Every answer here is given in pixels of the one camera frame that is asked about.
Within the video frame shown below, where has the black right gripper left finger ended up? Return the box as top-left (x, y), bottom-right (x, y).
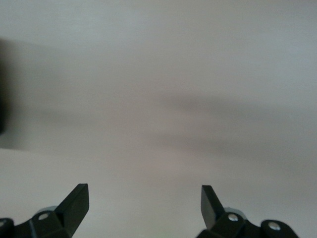
top-left (0, 183), bottom-right (90, 238)

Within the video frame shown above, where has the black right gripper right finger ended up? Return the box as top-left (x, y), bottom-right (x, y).
top-left (197, 184), bottom-right (298, 238)

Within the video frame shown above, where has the black rectangular plastic tray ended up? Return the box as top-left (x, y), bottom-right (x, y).
top-left (0, 37), bottom-right (12, 136)

